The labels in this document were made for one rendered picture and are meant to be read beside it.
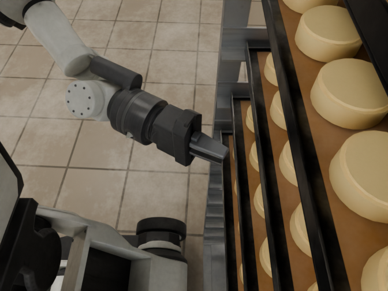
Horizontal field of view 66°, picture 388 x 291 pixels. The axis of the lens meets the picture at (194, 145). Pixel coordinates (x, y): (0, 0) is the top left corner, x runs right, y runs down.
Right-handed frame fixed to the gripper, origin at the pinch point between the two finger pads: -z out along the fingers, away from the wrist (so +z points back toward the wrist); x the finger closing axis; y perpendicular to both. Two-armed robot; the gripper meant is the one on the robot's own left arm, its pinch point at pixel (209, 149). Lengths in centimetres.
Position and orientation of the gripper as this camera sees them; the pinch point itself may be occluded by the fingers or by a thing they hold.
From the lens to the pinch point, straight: 50.4
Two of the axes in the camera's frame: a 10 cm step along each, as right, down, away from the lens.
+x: 0.0, -5.5, -8.3
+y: 5.1, -7.2, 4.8
